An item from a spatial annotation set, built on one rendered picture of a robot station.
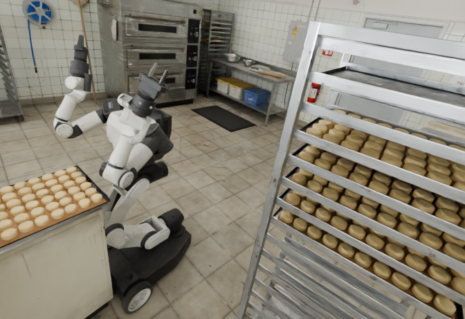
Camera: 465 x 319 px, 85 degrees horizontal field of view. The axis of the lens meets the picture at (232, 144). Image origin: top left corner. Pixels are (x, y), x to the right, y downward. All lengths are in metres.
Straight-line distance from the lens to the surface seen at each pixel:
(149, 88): 1.09
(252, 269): 1.19
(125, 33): 4.58
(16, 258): 1.48
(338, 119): 0.77
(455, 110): 0.74
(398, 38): 0.70
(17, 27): 5.25
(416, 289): 1.04
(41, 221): 1.38
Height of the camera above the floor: 1.81
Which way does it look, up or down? 27 degrees down
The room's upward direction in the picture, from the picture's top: 9 degrees clockwise
